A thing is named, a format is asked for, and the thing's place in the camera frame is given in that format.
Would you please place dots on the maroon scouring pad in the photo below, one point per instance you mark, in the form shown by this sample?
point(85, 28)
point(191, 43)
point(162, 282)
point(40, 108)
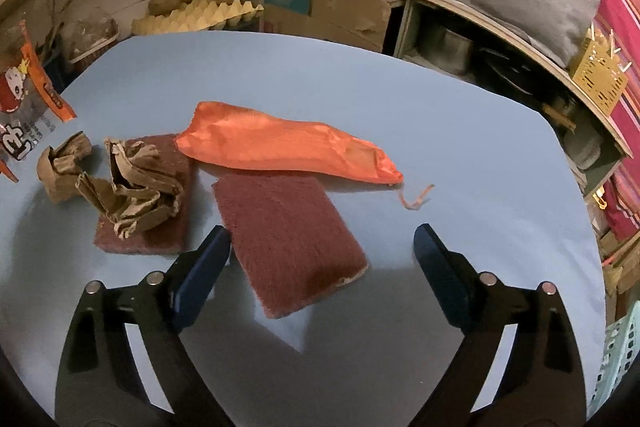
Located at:
point(289, 238)
point(167, 239)

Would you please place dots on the small brown paper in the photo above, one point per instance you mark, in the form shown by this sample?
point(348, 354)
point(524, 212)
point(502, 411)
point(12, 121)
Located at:
point(58, 168)

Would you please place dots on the orange mesh bag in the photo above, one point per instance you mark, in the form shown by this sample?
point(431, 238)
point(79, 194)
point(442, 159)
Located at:
point(242, 138)

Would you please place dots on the yellow egg tray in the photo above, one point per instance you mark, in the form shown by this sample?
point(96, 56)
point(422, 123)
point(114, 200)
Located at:
point(199, 15)

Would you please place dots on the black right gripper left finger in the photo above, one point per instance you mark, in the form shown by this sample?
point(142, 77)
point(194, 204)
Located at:
point(98, 381)

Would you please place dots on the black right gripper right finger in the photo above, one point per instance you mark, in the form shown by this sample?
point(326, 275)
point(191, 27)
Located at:
point(518, 363)

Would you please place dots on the light blue plastic basket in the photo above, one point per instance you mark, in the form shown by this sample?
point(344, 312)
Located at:
point(620, 349)

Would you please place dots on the grey wooden shelf unit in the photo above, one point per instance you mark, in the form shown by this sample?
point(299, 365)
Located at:
point(450, 37)

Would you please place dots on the cardboard box under basket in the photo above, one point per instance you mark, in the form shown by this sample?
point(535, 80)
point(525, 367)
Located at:
point(366, 24)

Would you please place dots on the red snack wrapper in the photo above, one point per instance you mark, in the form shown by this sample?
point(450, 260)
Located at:
point(30, 105)

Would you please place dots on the yellow chopstick basket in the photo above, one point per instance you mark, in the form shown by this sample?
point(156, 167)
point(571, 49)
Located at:
point(598, 70)

